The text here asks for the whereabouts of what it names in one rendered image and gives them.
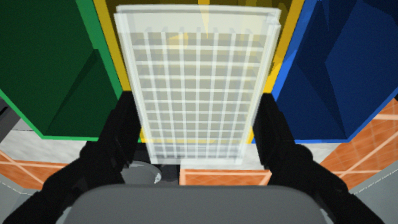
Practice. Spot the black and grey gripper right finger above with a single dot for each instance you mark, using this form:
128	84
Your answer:
277	150

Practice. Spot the blue bin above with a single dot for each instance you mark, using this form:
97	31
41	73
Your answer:
344	72

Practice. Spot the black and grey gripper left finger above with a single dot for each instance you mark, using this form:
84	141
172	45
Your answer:
100	163

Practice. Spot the green open bin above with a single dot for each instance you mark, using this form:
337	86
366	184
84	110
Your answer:
51	72

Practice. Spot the yellow bin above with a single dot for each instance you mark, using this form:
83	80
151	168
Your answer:
290	10

